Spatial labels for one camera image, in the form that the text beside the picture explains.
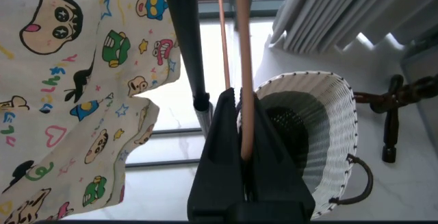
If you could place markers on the cream printed garment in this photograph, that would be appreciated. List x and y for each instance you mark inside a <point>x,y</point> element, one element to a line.
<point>68,80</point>

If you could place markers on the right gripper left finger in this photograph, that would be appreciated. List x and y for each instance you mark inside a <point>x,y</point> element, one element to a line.
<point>219,169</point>

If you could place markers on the white curtain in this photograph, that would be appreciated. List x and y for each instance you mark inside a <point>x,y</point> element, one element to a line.
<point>325,11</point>

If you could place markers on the white laundry basket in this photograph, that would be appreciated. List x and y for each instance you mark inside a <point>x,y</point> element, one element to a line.
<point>340,114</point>

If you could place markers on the pink clothes hanger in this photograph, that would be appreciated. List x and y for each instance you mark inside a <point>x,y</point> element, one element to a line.
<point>245,63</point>

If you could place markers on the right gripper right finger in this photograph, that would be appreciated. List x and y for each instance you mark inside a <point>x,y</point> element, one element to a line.
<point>273,172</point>

